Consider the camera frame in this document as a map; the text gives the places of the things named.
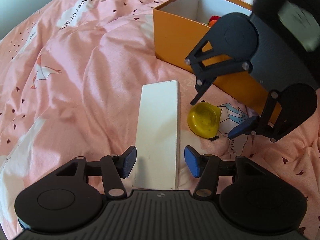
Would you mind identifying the pink patterned duvet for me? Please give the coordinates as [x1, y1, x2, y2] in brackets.
[1, 0, 319, 239]

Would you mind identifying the orange crochet strawberry toy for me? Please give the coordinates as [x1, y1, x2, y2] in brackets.
[207, 16, 221, 27]

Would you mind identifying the yellow plastic dish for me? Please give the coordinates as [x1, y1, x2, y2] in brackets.
[187, 101, 221, 139]

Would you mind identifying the orange cardboard storage box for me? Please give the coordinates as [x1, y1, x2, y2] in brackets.
[153, 0, 268, 114]

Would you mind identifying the long white box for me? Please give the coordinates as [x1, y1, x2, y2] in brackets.
[131, 80, 180, 190]

